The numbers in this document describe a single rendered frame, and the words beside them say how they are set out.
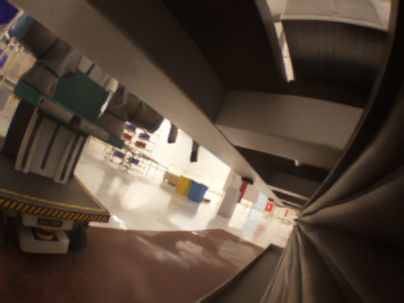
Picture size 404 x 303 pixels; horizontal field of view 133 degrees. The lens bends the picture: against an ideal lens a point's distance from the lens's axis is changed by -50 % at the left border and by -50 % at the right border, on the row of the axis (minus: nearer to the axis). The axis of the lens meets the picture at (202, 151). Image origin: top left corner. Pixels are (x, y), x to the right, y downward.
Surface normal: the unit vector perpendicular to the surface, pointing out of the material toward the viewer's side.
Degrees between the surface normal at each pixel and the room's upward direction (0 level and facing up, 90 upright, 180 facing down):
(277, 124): 90
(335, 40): 180
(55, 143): 90
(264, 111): 90
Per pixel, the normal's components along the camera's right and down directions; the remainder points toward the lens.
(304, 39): -0.39, 0.91
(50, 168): 0.84, 0.28
